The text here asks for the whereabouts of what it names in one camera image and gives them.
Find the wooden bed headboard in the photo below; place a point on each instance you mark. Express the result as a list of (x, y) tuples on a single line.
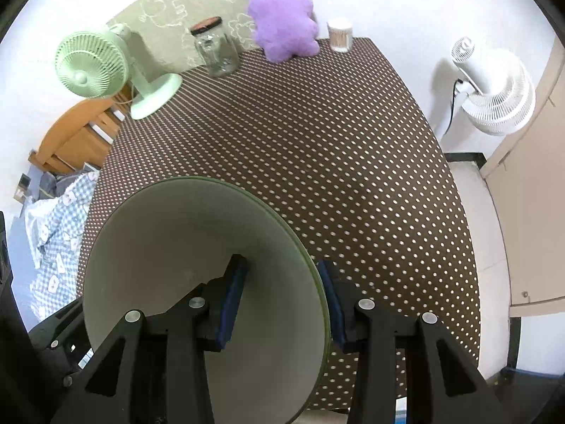
[(75, 137)]

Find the brown polka dot tablecloth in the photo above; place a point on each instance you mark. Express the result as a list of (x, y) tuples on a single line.
[(331, 163)]

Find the grey-green ceramic bowl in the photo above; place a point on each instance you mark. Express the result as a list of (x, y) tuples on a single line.
[(185, 238)]

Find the blue checked bear blanket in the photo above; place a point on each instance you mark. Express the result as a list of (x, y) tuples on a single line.
[(57, 238)]

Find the green patterned wall sheet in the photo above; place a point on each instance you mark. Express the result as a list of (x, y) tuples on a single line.
[(176, 4)]

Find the purple plush toy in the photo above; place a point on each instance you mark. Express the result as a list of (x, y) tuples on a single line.
[(280, 22)]

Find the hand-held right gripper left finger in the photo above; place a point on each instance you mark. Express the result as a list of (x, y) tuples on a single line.
[(231, 300)]

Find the grey checked cloth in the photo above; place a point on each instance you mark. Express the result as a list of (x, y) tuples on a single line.
[(53, 185)]

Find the green desk fan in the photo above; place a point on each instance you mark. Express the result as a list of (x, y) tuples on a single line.
[(88, 66)]

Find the white clip fan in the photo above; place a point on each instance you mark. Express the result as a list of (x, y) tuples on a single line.
[(499, 97)]

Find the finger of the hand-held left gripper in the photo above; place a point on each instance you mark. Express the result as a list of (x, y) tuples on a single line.
[(62, 340)]

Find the beige door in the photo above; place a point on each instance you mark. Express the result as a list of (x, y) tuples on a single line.
[(538, 207)]

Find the glass jar with dark lid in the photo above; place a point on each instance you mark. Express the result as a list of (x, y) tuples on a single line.
[(218, 53)]

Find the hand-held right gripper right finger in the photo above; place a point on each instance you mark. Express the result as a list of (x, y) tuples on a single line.
[(331, 304)]

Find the white cotton swab container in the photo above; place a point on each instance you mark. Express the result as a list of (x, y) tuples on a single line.
[(340, 35)]

